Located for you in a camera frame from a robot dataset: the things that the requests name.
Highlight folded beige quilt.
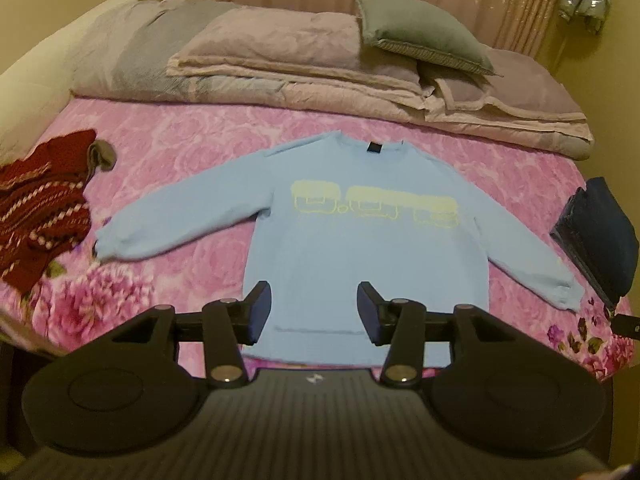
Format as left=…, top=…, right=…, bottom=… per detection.
left=70, top=0, right=596, bottom=162

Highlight pink floral blanket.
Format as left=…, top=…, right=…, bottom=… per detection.
left=0, top=95, right=636, bottom=391

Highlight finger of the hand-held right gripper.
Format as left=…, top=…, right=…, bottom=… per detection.
left=612, top=314, right=640, bottom=341

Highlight lilac quilt with pink border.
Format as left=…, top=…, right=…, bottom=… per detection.
left=417, top=45, right=588, bottom=125

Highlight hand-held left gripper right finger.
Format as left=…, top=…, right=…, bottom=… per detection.
left=357, top=281, right=523, bottom=388

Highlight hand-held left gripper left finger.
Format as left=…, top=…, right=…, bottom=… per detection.
left=107, top=281, right=273, bottom=388

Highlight white padded headboard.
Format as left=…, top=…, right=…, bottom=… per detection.
left=0, top=0, right=138, bottom=166

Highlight folded pink blanket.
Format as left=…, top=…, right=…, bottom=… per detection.
left=167, top=12, right=436, bottom=111

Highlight red patterned knit sweater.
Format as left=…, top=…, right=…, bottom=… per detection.
left=0, top=129, right=98, bottom=293

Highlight grey-green cushion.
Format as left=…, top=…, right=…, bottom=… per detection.
left=352, top=0, right=503, bottom=77

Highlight light blue sweatshirt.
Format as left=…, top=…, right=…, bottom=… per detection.
left=94, top=130, right=586, bottom=366

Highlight folded dark blue jeans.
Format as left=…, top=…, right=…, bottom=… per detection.
left=549, top=176, right=640, bottom=311

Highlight olive grey garment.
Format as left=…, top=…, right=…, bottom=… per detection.
left=86, top=140, right=118, bottom=181

